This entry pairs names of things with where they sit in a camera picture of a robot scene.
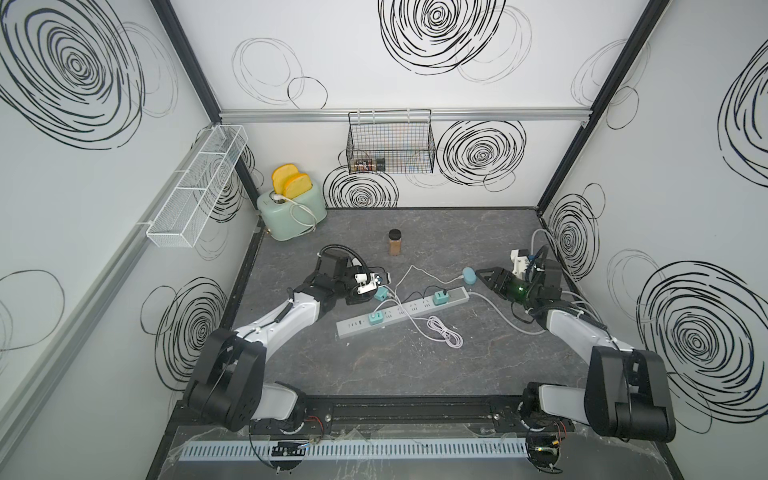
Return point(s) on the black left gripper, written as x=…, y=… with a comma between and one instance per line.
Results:
x=358, y=298

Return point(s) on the front yellow toast slice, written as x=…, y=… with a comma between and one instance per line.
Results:
x=297, y=185

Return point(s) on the brown spice bottle black lid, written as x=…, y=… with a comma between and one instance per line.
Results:
x=395, y=242

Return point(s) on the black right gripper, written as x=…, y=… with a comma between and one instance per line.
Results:
x=502, y=272

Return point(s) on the white power strip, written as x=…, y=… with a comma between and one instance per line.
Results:
x=421, y=308

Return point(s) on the mint green toaster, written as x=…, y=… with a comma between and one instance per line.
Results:
x=289, y=219

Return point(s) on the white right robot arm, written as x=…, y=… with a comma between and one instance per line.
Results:
x=626, y=395

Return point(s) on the white wire wall shelf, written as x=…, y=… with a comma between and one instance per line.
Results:
x=206, y=190

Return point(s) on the light blue earbud case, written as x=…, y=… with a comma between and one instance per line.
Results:
x=469, y=276

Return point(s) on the teal charger with black cable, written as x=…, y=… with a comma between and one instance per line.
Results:
x=440, y=297

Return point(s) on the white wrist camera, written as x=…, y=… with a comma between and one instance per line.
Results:
x=367, y=283
x=526, y=265

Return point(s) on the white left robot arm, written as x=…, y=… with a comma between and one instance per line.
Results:
x=227, y=385

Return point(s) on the black wire wall basket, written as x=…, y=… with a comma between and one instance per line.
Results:
x=390, y=141

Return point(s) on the teal charger with white cable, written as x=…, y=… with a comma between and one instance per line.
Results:
x=382, y=294

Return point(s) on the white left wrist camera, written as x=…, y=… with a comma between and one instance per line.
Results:
x=367, y=283

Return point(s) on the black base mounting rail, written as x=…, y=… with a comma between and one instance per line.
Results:
x=324, y=415

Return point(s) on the white slotted cable duct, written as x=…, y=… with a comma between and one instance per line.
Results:
x=338, y=450

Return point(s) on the rear yellow toast slice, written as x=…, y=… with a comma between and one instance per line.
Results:
x=281, y=175

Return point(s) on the yellow toast slice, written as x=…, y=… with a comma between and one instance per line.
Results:
x=281, y=175
x=297, y=185

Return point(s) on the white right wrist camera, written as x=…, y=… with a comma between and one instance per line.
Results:
x=526, y=265

